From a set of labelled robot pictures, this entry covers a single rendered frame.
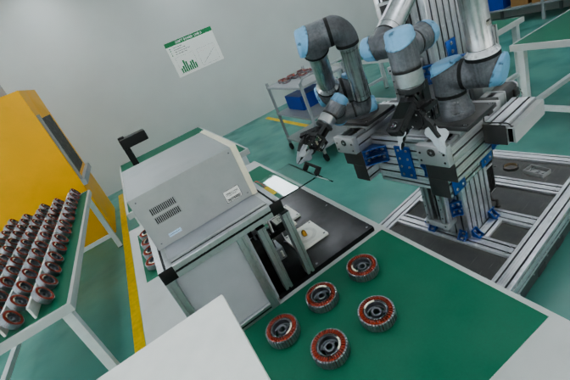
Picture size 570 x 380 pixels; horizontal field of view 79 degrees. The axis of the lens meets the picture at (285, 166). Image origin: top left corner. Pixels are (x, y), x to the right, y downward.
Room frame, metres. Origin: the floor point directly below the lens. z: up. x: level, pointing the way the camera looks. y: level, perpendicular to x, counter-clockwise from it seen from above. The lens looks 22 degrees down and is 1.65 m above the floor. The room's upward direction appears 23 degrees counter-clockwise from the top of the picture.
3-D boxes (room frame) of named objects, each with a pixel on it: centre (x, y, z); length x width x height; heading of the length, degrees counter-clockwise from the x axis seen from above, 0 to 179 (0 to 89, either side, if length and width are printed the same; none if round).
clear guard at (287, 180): (1.27, 0.04, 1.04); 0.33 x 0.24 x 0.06; 110
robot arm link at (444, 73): (1.28, -0.73, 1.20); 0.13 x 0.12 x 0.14; 35
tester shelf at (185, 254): (1.28, 0.38, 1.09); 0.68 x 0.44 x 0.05; 20
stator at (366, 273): (0.97, -0.11, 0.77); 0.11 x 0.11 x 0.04
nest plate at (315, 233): (1.28, 0.04, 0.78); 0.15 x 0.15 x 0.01; 20
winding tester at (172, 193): (1.30, 0.39, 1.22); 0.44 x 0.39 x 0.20; 20
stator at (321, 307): (0.92, 0.06, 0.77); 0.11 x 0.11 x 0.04
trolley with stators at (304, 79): (4.10, -0.61, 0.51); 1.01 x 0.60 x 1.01; 20
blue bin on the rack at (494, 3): (6.36, -4.80, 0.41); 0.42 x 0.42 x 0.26; 17
